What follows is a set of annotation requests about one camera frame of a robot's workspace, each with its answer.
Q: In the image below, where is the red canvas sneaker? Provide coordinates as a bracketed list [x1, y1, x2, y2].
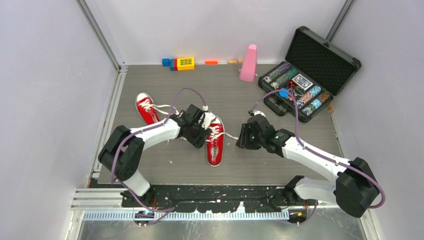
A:
[135, 92, 160, 125]
[206, 116, 225, 167]

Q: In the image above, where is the white shoelace of sneaker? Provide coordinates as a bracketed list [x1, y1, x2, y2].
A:
[176, 125, 239, 146]
[136, 97, 171, 115]

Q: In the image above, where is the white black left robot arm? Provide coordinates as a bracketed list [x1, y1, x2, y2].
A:
[97, 104, 216, 207]

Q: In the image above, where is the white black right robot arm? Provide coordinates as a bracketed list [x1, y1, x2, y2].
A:
[236, 114, 382, 218]

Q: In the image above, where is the blue round dealer chip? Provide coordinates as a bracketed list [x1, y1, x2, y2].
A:
[278, 88, 290, 98]

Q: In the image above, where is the pink metronome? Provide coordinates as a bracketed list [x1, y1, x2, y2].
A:
[239, 44, 258, 83]

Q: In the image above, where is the yellow toy block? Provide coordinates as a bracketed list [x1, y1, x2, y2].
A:
[176, 57, 195, 71]

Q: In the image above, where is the orange flat block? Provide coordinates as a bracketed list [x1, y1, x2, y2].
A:
[204, 60, 218, 65]

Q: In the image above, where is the playing card deck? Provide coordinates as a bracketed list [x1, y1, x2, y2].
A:
[292, 73, 314, 91]

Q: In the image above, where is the red toy block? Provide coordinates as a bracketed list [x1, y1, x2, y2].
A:
[169, 58, 178, 71]

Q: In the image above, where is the blue toy cube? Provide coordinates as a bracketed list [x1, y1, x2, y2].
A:
[161, 58, 171, 67]

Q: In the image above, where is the wooden block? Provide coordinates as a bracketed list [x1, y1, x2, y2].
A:
[227, 59, 238, 64]

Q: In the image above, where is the black poker chip case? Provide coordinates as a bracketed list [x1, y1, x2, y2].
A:
[258, 26, 362, 123]

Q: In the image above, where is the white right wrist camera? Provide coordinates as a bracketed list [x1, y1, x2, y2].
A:
[248, 110, 266, 117]

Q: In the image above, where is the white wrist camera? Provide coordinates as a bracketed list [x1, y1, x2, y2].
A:
[201, 105, 217, 130]
[248, 110, 266, 117]

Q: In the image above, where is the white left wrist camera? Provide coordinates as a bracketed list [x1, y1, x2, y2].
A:
[201, 105, 217, 130]

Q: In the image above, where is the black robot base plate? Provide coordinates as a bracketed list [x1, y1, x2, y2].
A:
[121, 184, 316, 213]

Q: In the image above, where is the aluminium frame rail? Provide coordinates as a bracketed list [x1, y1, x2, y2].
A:
[70, 187, 372, 222]

